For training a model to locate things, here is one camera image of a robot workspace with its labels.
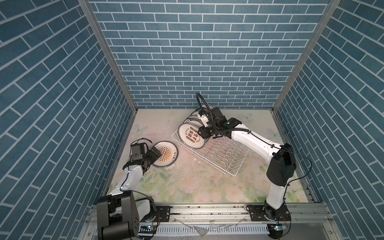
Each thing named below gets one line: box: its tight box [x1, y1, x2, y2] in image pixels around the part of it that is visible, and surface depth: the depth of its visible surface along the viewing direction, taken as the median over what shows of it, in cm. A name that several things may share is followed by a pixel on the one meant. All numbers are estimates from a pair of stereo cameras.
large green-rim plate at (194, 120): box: [183, 117, 205, 127], surface depth 95 cm
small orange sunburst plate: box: [151, 141, 179, 168], surface depth 95 cm
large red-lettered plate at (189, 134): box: [178, 123, 206, 149], surface depth 96 cm
